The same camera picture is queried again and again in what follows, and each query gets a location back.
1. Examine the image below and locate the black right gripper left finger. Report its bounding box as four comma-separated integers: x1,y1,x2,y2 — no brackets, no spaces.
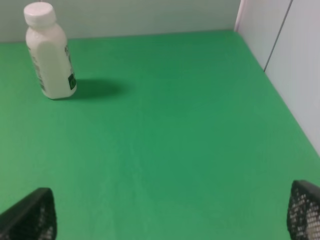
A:
0,187,58,240

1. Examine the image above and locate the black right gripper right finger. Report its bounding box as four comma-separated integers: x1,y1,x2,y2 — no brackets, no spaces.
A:
286,180,320,240

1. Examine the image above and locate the green table cloth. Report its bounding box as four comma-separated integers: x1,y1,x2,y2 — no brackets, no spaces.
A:
0,31,320,240

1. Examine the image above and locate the white plastic milk bottle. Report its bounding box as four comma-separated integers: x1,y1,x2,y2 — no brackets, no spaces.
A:
23,1,77,100

